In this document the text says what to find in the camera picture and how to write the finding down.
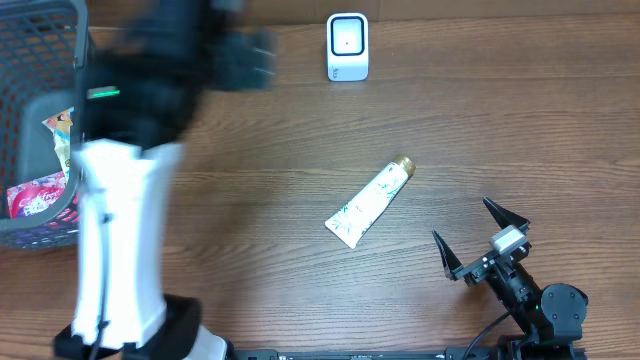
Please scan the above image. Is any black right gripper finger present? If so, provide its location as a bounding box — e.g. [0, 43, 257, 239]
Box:
[432, 230, 463, 278]
[483, 197, 530, 234]

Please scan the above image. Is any white floral cream tube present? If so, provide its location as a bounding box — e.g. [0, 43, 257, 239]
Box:
[325, 155, 416, 249]

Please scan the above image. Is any yellow orange snack bag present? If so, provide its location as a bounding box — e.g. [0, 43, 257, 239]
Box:
[42, 107, 74, 179]

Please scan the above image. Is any red purple tissue pack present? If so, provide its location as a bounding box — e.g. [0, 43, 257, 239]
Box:
[1, 171, 79, 228]

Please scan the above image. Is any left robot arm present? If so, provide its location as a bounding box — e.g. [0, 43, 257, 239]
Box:
[53, 1, 274, 360]

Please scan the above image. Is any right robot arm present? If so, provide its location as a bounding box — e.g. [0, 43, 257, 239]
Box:
[433, 197, 589, 359]

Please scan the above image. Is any white barcode scanner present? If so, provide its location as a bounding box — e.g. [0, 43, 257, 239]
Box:
[326, 12, 369, 82]

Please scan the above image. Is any dark grey plastic basket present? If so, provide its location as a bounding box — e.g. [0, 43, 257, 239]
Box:
[1, 0, 94, 250]

